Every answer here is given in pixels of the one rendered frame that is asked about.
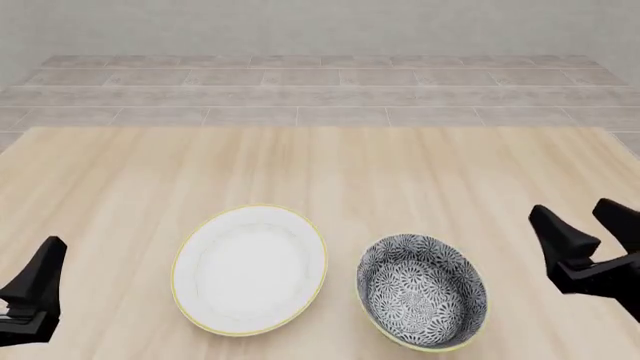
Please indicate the white plate with yellow rim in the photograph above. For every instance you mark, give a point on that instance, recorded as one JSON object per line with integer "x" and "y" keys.
{"x": 249, "y": 270}

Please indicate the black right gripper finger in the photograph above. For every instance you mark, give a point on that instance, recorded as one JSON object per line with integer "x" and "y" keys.
{"x": 622, "y": 228}
{"x": 562, "y": 240}

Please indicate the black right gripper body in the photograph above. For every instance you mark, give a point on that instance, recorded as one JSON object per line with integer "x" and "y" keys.
{"x": 600, "y": 275}

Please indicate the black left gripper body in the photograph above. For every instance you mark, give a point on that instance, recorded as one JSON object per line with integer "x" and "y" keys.
{"x": 30, "y": 328}

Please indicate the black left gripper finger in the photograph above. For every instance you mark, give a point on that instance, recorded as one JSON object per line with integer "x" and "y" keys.
{"x": 44, "y": 277}

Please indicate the black and white patterned bowl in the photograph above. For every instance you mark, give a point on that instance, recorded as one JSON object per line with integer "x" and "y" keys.
{"x": 422, "y": 294}

